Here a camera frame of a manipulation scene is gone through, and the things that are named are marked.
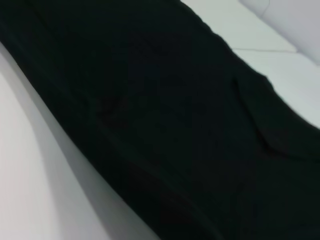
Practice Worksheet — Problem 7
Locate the black t-shirt with beige print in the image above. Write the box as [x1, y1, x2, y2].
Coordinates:
[0, 0, 320, 240]

